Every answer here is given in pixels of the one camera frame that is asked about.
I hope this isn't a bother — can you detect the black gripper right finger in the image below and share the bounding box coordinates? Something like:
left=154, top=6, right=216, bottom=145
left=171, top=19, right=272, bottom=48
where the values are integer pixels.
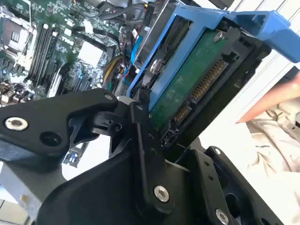
left=185, top=145, right=285, bottom=225

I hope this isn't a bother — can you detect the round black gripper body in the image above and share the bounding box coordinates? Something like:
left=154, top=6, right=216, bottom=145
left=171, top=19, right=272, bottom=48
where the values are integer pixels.
left=36, top=150, right=207, bottom=225

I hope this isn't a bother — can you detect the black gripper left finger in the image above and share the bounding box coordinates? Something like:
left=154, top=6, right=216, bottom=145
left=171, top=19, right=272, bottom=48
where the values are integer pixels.
left=0, top=88, right=176, bottom=214

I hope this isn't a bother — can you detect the hard disk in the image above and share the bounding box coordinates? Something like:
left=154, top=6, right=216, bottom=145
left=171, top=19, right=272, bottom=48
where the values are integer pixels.
left=126, top=5, right=300, bottom=150

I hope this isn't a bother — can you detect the person's hand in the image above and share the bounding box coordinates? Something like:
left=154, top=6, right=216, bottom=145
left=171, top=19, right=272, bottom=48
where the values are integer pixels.
left=235, top=70, right=300, bottom=124

